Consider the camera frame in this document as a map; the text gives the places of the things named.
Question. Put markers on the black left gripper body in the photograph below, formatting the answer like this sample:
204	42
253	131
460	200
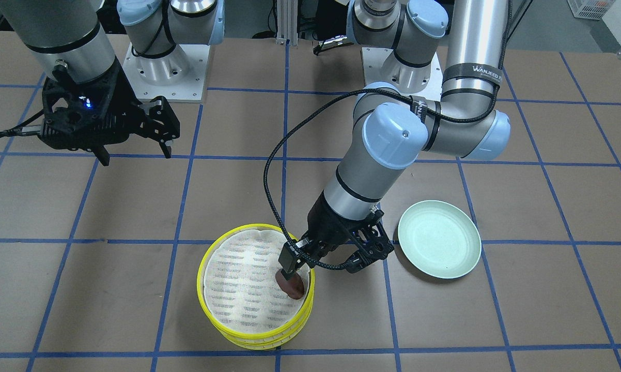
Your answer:
327	217

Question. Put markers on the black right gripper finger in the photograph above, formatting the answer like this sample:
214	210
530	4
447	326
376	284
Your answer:
102	155
157	121

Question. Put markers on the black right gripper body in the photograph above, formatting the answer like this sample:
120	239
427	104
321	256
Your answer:
128	105

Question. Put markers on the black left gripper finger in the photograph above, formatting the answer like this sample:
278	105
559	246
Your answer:
290	260

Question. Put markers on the brown steamed bun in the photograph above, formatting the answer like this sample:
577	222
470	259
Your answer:
293	287

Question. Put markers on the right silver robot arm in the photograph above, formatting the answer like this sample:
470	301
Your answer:
71	45

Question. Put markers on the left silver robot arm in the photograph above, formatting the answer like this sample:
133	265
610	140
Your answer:
391	127

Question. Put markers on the light green plate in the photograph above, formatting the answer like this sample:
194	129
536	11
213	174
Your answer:
439	239

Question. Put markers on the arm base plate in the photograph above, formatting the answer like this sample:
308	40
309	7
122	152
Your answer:
379	65
180	77

